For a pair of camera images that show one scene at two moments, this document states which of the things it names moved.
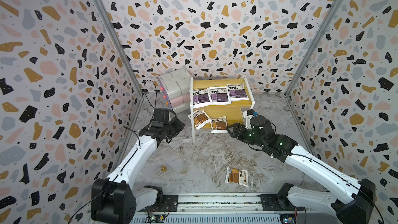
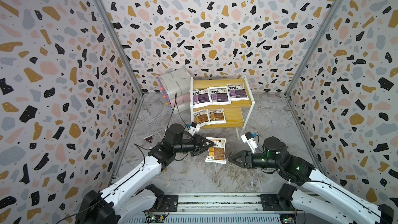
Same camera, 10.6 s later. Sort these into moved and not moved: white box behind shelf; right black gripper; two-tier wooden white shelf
Moved: right black gripper
Not moved: white box behind shelf; two-tier wooden white shelf
